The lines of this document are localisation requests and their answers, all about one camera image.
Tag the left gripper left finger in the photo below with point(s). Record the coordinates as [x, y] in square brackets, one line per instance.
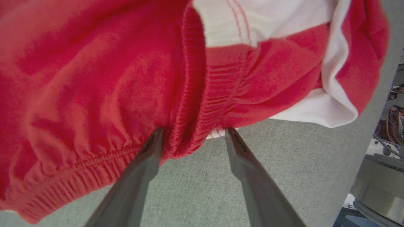
[132, 189]

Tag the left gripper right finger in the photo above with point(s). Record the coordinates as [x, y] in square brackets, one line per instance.
[258, 189]

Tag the red shorts with white trim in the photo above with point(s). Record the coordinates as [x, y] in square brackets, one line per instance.
[104, 78]

